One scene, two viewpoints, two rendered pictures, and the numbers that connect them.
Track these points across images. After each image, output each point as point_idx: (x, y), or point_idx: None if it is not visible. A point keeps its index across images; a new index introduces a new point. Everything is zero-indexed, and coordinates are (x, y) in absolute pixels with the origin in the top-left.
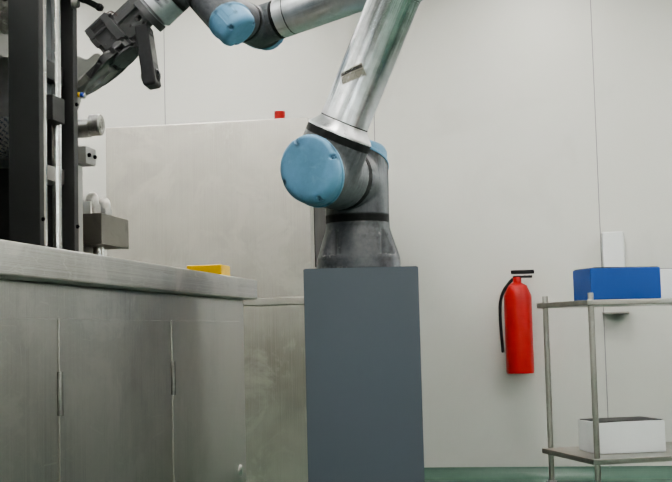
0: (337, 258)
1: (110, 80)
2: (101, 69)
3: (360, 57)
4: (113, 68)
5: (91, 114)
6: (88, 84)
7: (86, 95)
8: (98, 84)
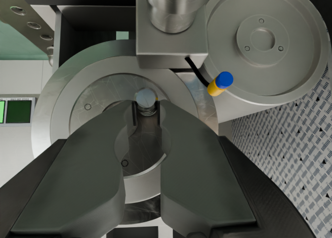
0: None
1: (38, 166)
2: (238, 182)
3: None
4: (74, 235)
5: (191, 7)
6: (191, 120)
7: (129, 100)
8: (119, 133)
